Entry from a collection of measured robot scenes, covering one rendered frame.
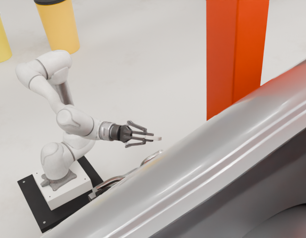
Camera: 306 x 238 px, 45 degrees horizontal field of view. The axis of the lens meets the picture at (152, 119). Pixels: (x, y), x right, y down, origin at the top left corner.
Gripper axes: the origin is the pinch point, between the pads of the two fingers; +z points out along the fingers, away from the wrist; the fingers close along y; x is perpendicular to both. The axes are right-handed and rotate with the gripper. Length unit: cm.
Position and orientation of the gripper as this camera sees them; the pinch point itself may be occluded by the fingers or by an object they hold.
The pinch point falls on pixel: (153, 137)
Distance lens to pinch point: 165.4
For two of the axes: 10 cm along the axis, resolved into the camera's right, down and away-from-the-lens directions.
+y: 0.8, -9.9, -0.8
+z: 8.9, 1.1, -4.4
